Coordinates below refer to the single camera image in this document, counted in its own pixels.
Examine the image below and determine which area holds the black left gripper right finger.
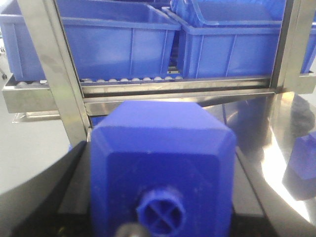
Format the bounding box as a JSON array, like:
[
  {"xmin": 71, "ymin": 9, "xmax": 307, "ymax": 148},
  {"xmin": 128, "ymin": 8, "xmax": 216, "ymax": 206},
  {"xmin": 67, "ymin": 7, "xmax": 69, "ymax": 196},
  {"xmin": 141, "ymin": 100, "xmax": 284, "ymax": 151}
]
[{"xmin": 235, "ymin": 147, "xmax": 316, "ymax": 237}]

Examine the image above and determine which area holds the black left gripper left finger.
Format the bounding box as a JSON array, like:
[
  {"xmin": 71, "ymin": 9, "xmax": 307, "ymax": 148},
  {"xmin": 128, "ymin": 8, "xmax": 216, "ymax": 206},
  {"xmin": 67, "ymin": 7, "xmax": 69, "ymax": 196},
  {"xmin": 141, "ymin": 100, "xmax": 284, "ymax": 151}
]
[{"xmin": 0, "ymin": 141, "xmax": 87, "ymax": 237}]

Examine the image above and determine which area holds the blue bin far left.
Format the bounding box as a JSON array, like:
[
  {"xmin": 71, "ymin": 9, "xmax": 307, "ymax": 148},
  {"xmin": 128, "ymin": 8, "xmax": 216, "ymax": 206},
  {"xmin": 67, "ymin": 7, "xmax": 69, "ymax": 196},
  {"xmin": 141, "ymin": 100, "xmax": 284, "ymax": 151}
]
[{"xmin": 0, "ymin": 0, "xmax": 45, "ymax": 81}]

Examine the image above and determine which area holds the blue bin right on rack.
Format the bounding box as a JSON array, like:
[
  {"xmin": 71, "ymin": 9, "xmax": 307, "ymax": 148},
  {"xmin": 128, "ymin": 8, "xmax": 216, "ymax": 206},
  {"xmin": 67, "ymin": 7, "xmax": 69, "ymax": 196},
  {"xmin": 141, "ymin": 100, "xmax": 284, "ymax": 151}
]
[{"xmin": 301, "ymin": 19, "xmax": 316, "ymax": 74}]

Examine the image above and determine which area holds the blue bin on rack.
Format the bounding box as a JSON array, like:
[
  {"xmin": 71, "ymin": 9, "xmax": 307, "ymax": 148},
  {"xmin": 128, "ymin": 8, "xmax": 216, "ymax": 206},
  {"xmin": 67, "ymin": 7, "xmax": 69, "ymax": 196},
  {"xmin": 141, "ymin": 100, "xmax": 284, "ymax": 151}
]
[
  {"xmin": 162, "ymin": 0, "xmax": 285, "ymax": 79},
  {"xmin": 57, "ymin": 0, "xmax": 180, "ymax": 80},
  {"xmin": 301, "ymin": 19, "xmax": 316, "ymax": 74}
]

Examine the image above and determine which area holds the blue bin left on rack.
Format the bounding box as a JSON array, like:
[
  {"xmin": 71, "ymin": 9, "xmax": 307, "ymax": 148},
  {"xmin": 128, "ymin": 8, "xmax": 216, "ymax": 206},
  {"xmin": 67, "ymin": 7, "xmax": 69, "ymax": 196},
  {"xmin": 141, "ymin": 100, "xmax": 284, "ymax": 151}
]
[{"xmin": 57, "ymin": 0, "xmax": 180, "ymax": 80}]

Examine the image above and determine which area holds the blue bin middle on rack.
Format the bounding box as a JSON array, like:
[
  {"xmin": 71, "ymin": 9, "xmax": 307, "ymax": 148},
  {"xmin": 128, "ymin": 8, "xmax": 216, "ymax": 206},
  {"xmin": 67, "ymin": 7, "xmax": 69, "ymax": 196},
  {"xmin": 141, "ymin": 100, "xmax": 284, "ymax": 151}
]
[{"xmin": 162, "ymin": 0, "xmax": 285, "ymax": 79}]

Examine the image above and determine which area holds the stainless steel rack frame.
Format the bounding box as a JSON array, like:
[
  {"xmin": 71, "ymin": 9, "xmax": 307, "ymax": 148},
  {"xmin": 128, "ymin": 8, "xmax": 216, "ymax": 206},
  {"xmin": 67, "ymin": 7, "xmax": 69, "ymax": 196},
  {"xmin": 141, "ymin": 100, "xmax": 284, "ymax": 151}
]
[{"xmin": 2, "ymin": 0, "xmax": 316, "ymax": 145}]

